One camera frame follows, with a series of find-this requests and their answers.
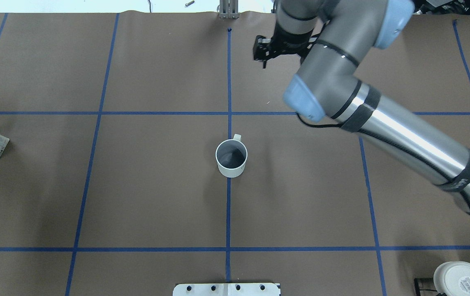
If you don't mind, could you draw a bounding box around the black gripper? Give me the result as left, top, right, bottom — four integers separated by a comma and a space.
253, 35, 315, 69

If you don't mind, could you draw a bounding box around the white mug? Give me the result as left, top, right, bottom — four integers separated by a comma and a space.
215, 134, 248, 178

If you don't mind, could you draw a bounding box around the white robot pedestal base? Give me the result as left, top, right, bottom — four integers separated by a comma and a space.
172, 282, 282, 296

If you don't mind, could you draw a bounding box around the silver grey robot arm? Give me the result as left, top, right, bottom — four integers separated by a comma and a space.
252, 0, 470, 215

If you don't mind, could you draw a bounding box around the black wire cup rack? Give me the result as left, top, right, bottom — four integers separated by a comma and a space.
413, 277, 443, 296

